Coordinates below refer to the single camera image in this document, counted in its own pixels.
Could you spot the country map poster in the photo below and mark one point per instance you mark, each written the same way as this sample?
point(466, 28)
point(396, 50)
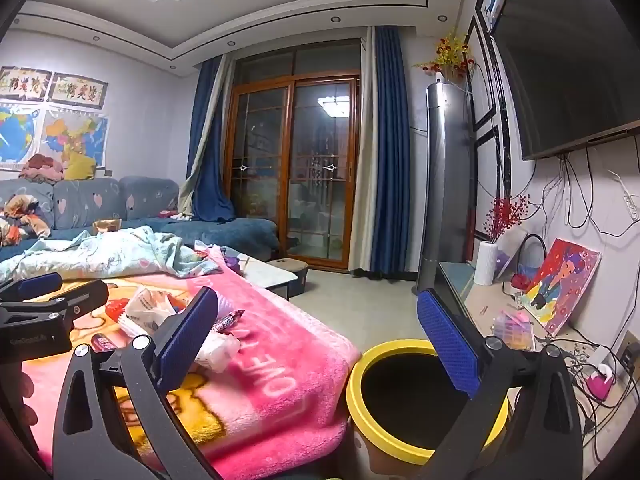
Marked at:
point(75, 132)

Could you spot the black wall television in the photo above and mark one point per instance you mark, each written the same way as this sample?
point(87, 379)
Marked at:
point(565, 60)

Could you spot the black wall socket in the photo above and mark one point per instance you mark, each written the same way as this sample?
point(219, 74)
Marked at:
point(630, 352)

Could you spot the yellow artificial flowers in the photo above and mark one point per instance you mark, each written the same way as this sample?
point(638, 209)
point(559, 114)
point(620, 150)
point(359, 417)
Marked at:
point(450, 52)

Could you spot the purple plastic bag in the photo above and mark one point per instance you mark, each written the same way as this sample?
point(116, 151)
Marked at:
point(231, 261)

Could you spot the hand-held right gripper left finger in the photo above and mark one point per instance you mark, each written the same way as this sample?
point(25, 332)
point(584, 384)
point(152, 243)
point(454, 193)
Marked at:
point(187, 335)

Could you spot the white ribbed vase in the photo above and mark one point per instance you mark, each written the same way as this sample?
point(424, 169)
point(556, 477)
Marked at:
point(486, 265)

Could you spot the pink tape dispenser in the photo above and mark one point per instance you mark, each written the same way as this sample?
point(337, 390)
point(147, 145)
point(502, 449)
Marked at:
point(597, 385)

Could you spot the person's left hand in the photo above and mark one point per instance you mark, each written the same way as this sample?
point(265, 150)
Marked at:
point(26, 395)

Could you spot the colourful bead organizer box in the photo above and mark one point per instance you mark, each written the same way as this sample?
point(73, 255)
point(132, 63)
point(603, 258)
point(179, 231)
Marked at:
point(512, 327)

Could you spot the red plastic wrapper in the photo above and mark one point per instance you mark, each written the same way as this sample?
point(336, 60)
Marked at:
point(115, 308)

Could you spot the pile of red clothes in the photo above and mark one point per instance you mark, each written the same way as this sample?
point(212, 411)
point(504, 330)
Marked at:
point(42, 167)

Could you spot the pink printed blanket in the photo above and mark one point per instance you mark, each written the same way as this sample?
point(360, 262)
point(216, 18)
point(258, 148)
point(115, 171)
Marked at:
point(280, 360)

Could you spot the orange patterned cloth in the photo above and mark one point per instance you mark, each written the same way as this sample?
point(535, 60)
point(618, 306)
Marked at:
point(20, 217)

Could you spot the white canvas board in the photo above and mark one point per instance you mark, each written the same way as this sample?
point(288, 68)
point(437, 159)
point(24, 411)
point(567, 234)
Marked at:
point(510, 250)

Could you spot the grey tower air conditioner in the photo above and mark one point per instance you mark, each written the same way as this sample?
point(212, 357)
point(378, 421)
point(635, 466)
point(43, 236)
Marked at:
point(442, 185)

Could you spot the world map poster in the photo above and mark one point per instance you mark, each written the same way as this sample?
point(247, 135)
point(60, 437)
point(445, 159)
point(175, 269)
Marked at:
point(17, 132)

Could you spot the white power adapter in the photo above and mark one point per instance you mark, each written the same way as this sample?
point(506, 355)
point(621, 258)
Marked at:
point(600, 357)

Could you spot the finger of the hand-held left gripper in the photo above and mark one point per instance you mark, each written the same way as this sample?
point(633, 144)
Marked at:
point(75, 302)
point(40, 281)

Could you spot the beige top TV cabinet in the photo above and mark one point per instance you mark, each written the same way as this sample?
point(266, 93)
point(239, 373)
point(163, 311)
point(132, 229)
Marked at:
point(485, 300)

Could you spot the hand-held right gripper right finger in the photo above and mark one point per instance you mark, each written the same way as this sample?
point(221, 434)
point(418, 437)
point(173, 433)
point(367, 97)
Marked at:
point(447, 340)

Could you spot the yellow pillow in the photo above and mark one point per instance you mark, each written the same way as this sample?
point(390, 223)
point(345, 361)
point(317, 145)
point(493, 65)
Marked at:
point(80, 165)

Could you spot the brown paper box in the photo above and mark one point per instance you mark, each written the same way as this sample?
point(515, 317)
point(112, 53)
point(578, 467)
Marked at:
point(107, 224)

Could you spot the dark stool with beige top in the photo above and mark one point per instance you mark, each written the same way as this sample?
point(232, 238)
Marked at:
point(290, 265)

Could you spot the colourful portrait painting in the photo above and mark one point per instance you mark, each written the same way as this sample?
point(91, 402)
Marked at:
point(560, 285)

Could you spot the yellow rimmed bin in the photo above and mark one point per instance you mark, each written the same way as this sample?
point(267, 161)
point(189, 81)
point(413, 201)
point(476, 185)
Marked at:
point(357, 375)

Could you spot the blue curtain with beige lining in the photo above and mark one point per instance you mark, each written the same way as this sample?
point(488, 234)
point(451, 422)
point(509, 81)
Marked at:
point(207, 125)
point(390, 160)

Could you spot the light blue printed quilt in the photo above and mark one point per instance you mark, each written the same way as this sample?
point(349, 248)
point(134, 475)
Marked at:
point(100, 255)

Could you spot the small white camera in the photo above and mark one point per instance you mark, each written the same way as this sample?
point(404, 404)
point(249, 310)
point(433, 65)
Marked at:
point(440, 77)

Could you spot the red tube wrapper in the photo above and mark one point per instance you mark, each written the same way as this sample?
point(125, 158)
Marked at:
point(102, 344)

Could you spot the framed calligraphy picture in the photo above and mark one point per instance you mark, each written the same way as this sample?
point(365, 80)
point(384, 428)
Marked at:
point(80, 90)

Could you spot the white wrapper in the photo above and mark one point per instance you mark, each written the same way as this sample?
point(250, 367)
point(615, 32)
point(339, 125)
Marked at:
point(220, 352)

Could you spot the blue sofa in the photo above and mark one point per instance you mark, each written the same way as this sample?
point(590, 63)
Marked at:
point(235, 232)

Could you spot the wooden framed glass sliding door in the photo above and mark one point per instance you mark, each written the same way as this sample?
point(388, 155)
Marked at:
point(320, 185)

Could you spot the white top coffee table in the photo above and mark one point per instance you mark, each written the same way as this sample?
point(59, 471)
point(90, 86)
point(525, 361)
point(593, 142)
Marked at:
point(265, 272)

